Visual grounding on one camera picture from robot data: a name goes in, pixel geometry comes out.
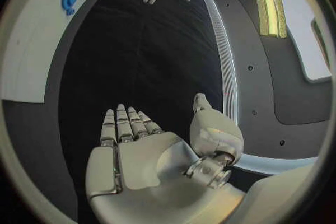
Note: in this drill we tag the white task board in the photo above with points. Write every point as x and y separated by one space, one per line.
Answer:
34 39

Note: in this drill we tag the blue peg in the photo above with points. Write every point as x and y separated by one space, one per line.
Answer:
70 12

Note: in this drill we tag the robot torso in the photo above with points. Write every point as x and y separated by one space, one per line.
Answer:
262 102

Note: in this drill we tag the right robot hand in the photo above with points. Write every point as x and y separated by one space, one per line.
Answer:
147 165

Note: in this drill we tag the glowing light bar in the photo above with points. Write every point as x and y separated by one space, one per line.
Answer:
269 3

